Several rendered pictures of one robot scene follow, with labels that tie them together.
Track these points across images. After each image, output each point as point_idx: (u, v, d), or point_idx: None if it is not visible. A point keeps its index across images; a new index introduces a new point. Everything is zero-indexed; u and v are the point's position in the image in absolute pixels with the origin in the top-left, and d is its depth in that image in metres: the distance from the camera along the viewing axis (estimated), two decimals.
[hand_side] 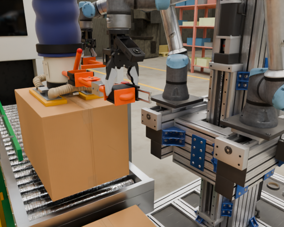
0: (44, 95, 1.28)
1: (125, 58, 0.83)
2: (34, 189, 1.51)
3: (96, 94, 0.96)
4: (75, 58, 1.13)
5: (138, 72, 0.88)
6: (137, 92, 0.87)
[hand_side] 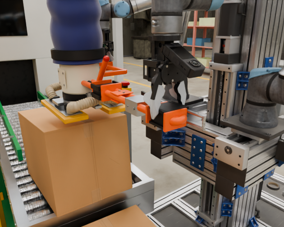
0: (61, 108, 1.10)
1: (174, 71, 0.66)
2: (34, 189, 1.51)
3: (132, 113, 0.79)
4: (101, 67, 0.95)
5: (187, 88, 0.71)
6: None
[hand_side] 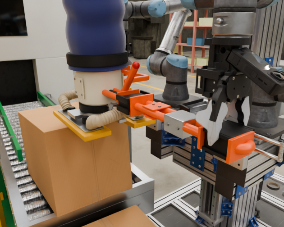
0: (79, 122, 0.95)
1: (240, 85, 0.51)
2: (34, 189, 1.51)
3: (175, 134, 0.63)
4: (128, 75, 0.80)
5: (251, 105, 0.55)
6: None
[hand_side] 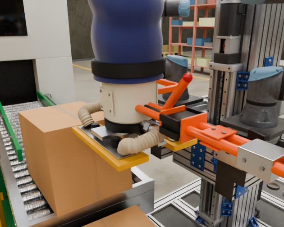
0: (107, 144, 0.78)
1: None
2: (34, 189, 1.51)
3: (257, 175, 0.47)
4: (176, 90, 0.63)
5: None
6: None
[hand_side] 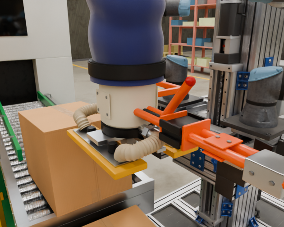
0: (103, 149, 0.74)
1: None
2: (34, 189, 1.51)
3: (266, 190, 0.43)
4: (178, 94, 0.59)
5: None
6: None
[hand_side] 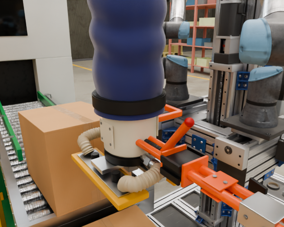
0: (107, 178, 0.78)
1: None
2: (34, 189, 1.51)
3: None
4: (178, 133, 0.63)
5: None
6: None
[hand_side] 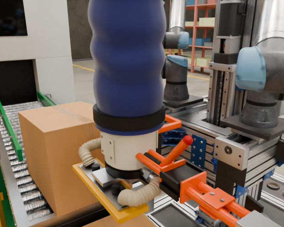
0: (107, 190, 0.80)
1: None
2: (34, 189, 1.51)
3: None
4: (176, 149, 0.65)
5: None
6: None
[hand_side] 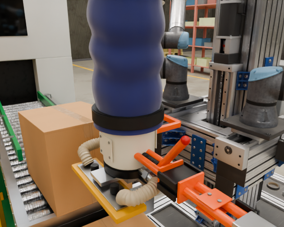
0: (105, 190, 0.80)
1: None
2: (34, 189, 1.51)
3: None
4: (174, 149, 0.65)
5: None
6: None
